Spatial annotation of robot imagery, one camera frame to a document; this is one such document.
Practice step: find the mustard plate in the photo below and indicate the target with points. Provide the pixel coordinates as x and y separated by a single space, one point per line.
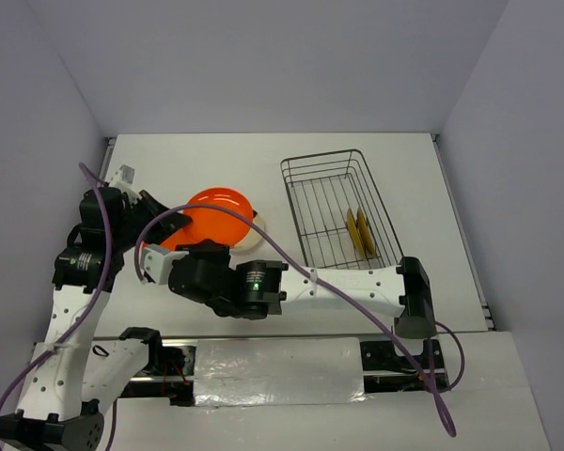
365 235
354 234

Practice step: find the orange plate front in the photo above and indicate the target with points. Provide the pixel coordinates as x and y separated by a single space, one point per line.
171 242

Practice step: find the orange plate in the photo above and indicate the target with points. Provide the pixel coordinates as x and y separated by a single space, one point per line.
215 225
171 242

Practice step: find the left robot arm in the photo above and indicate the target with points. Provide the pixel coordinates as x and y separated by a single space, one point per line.
74 382

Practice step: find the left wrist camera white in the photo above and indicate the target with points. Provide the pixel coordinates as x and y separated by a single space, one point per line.
123 180

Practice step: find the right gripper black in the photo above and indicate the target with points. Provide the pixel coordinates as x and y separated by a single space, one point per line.
208 247

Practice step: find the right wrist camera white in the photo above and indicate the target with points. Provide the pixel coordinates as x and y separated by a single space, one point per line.
156 263

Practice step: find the silver tape sheet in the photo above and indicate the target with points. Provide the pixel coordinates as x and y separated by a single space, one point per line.
277 372

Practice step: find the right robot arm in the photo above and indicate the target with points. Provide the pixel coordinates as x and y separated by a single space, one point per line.
260 288

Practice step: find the wire dish rack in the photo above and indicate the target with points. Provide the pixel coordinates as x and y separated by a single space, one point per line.
321 187

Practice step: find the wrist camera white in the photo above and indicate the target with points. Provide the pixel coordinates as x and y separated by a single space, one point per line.
156 263
123 180

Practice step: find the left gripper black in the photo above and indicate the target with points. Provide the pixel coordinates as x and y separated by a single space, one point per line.
173 224

